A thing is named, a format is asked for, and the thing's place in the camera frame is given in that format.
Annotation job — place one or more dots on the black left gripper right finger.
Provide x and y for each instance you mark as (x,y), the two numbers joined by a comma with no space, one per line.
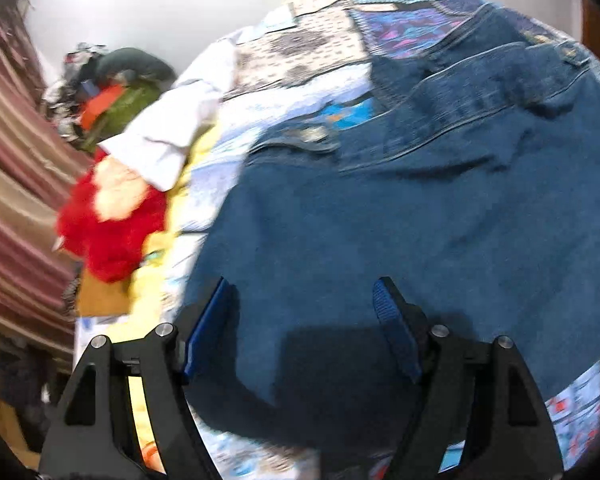
(478,412)

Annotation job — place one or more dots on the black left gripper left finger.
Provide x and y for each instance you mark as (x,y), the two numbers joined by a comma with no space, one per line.
(94,435)

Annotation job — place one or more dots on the blue denim jacket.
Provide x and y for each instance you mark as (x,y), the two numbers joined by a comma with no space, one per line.
(476,189)

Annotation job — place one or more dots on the red plush toy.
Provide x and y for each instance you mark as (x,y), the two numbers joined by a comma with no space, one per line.
(109,214)

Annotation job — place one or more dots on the striped red gold curtain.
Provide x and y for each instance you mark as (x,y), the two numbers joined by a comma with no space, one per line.
(37,173)

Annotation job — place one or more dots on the white shirt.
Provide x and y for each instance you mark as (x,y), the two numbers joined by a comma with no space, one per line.
(156,143)

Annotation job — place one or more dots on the orange box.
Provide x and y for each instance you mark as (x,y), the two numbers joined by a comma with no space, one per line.
(99,104)

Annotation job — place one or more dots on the green patterned storage box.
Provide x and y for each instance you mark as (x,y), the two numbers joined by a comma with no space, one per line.
(134,99)

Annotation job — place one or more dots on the grey stuffed cushion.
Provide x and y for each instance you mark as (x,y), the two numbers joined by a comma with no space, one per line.
(128,65)

